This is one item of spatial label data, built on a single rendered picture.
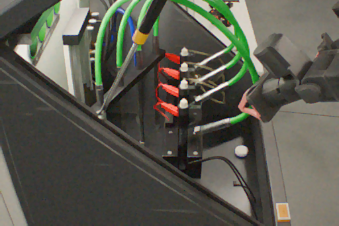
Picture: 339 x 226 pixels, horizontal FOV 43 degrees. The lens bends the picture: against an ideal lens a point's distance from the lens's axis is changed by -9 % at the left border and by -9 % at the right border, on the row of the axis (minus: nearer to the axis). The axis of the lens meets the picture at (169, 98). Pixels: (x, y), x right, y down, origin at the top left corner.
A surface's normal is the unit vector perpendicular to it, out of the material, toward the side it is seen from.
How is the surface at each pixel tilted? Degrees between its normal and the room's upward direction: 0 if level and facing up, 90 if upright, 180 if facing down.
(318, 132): 0
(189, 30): 90
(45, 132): 90
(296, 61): 49
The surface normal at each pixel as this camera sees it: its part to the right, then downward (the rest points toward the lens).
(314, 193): 0.00, -0.81
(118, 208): -0.04, 0.59
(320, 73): -0.62, -0.71
